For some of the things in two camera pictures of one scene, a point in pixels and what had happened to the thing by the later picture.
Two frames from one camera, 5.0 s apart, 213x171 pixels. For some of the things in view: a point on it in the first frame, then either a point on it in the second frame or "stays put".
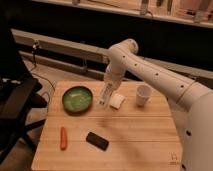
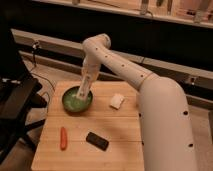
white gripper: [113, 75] to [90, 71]
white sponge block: [116, 101] stays put
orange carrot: [63, 138] stays put
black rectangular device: [97, 141] stays put
